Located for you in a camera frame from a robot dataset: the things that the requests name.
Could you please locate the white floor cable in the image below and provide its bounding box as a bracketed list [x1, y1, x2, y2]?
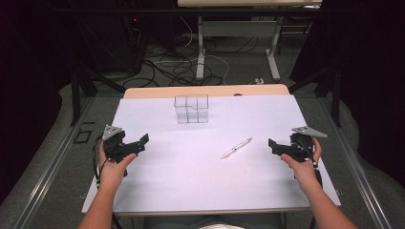
[154, 15, 231, 86]

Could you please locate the black equipment with red light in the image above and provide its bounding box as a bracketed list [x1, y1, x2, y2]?
[125, 15, 146, 75]

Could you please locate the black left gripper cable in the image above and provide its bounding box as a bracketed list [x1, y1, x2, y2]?
[92, 135, 111, 189]

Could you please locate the white-legged desk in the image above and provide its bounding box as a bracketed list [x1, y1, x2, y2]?
[177, 0, 324, 82]

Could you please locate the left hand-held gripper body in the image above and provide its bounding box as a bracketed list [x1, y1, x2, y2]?
[101, 124, 141, 164]

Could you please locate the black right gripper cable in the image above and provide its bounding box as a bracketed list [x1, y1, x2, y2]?
[297, 139, 324, 189]

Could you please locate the white pen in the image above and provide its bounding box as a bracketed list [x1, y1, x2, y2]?
[221, 136, 254, 159]

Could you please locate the wooden table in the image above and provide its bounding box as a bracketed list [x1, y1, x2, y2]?
[81, 83, 342, 219]

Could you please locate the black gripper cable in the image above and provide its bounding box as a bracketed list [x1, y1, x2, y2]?
[297, 139, 324, 189]
[92, 135, 111, 189]

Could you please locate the person's left hand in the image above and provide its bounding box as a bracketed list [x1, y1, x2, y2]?
[98, 141, 138, 193]

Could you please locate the black metal stand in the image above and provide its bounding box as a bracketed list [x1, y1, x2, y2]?
[70, 61, 127, 127]
[287, 61, 344, 129]

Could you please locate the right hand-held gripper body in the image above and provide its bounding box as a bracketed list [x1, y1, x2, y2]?
[280, 125, 329, 163]

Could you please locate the person's right hand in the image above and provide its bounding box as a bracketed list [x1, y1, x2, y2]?
[280, 136, 323, 193]

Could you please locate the white table sheet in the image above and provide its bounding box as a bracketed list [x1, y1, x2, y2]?
[81, 94, 342, 215]

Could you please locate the dark curtain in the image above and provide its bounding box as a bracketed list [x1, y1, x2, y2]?
[290, 0, 405, 189]
[0, 0, 77, 204]

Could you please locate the clear plastic organizer box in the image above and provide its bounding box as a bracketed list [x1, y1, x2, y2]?
[173, 94, 210, 125]

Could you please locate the black floor cables bundle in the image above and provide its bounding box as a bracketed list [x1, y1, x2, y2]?
[121, 34, 259, 89]

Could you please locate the metal floor rail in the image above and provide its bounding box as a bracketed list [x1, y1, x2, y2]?
[11, 96, 97, 229]
[317, 96, 394, 229]

